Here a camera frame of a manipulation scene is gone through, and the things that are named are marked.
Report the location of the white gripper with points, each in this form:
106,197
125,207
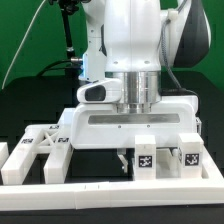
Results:
100,126

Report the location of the white chair seat block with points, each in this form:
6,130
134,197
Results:
166,164

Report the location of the white chair back frame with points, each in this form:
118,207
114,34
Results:
53,140

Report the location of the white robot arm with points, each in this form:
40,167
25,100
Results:
127,109

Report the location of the white L-shaped border fence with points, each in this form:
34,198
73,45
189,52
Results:
209,189

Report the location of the white part at left edge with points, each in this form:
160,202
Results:
4,153

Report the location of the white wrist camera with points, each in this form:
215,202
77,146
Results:
108,90

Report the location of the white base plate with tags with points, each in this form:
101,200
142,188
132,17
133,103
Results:
66,116

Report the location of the black camera stand pole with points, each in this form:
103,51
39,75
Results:
67,8

